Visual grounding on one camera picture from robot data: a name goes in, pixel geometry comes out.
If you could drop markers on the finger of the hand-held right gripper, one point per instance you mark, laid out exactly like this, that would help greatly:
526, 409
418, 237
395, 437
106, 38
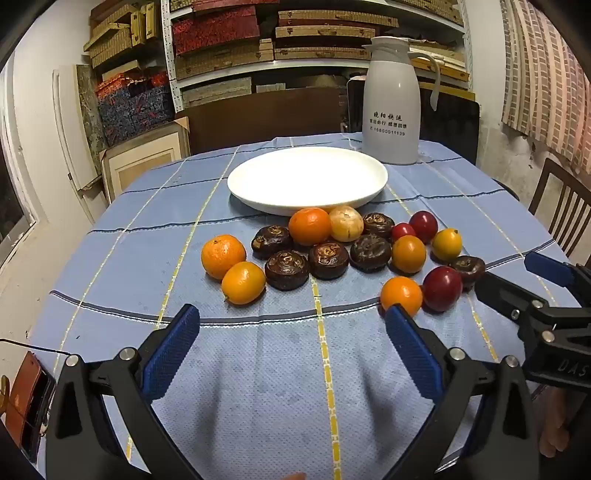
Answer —
547, 268
503, 291

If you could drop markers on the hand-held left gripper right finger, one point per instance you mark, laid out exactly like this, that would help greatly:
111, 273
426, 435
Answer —
413, 355

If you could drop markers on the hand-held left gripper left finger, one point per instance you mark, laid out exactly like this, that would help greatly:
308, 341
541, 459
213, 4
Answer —
171, 350

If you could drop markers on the dark brown water chestnut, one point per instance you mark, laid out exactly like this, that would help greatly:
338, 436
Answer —
271, 240
328, 261
468, 270
370, 253
286, 270
378, 224

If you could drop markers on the dark red plum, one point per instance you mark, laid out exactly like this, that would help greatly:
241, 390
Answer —
424, 225
442, 288

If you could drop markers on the orange tomato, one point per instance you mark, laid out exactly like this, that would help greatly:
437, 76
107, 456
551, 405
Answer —
408, 254
400, 293

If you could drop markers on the yellow tomato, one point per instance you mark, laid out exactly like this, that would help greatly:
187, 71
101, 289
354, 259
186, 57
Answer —
446, 244

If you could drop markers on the orange mandarin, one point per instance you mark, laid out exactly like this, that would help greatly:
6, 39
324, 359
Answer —
310, 226
243, 282
224, 256

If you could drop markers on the bright red tomato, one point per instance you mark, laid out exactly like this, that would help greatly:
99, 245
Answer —
403, 230

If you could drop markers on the pale tan round fruit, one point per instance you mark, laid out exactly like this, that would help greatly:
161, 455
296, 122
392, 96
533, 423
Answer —
346, 223

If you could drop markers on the white round plate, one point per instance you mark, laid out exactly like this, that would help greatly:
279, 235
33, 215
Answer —
304, 180

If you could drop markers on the person's right hand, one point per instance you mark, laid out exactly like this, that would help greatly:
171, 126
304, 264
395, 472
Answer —
554, 424

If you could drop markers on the brown wooden chair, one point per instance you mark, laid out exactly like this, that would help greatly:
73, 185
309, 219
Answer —
561, 203

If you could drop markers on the blue checked tablecloth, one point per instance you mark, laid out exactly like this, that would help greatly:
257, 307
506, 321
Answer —
258, 369

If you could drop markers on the brown leather case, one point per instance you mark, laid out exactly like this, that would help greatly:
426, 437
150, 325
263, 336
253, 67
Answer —
27, 401

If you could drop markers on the cardboard box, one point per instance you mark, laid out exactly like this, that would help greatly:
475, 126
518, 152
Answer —
143, 157

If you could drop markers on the brick patterned curtain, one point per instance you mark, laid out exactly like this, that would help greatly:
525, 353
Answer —
545, 69

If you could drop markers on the white thermos jug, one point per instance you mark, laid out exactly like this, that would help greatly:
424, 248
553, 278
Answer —
390, 101

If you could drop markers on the window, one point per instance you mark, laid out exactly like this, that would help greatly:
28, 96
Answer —
9, 194

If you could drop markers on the white board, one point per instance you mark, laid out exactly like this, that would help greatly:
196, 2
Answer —
64, 134

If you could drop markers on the blue and red patterned boxes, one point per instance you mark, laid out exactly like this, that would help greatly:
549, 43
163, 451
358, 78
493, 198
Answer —
134, 108

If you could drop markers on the grey marble slab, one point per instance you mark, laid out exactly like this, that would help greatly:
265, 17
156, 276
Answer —
87, 115

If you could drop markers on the white metal shelf rack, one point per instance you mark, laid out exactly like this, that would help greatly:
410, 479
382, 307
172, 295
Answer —
170, 60

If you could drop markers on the pile of tan cardboard boxes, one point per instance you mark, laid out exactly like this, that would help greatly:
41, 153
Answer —
115, 39

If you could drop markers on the stack of woven storage boxes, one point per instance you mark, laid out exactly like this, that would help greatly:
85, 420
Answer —
318, 34

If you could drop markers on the red patterned box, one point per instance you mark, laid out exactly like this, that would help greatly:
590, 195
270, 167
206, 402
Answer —
214, 27

